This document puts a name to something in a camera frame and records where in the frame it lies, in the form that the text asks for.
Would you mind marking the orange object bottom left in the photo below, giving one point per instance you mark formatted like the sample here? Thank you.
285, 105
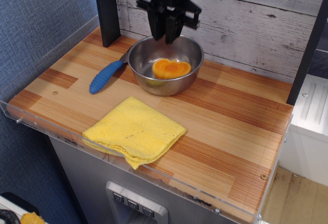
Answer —
31, 218

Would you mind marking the black object bottom left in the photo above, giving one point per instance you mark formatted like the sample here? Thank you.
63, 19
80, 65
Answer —
13, 208

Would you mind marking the blue handled utensil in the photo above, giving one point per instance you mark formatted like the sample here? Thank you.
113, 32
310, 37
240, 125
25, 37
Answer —
101, 79

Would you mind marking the yellow folded cloth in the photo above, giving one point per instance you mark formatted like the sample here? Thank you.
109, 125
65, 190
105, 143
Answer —
136, 131

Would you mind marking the grey toy fridge cabinet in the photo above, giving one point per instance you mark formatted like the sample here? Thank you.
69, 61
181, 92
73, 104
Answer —
102, 183

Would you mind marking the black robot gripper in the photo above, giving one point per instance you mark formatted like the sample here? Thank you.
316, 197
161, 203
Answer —
169, 16

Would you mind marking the black vertical post right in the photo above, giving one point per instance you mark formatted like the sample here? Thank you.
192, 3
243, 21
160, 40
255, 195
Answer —
308, 53

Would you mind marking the black vertical post left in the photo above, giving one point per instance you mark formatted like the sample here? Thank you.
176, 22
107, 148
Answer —
109, 21

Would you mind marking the stainless steel bowl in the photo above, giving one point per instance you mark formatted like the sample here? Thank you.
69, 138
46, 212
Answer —
145, 52

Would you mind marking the white toy sink counter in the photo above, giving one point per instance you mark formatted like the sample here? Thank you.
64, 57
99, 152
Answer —
304, 150

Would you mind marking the clear acrylic table guard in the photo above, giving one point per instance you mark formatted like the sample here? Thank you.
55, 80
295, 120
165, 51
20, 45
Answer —
200, 138

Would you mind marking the silver dispenser button panel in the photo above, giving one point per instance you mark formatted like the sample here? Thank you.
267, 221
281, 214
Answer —
130, 207

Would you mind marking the black vertical post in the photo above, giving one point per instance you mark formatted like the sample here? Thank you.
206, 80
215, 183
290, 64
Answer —
109, 21
308, 53

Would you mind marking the orange plastic toy food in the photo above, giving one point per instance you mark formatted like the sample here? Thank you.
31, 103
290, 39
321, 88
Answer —
168, 69

